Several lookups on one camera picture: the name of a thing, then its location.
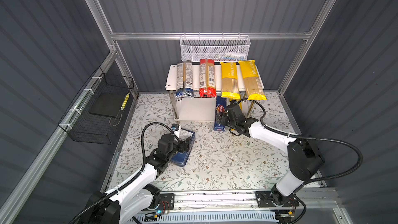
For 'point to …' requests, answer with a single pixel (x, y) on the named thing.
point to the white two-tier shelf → (192, 107)
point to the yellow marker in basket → (126, 99)
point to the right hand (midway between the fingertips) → (222, 118)
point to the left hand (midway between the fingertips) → (183, 135)
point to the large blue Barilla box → (180, 158)
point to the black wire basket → (91, 116)
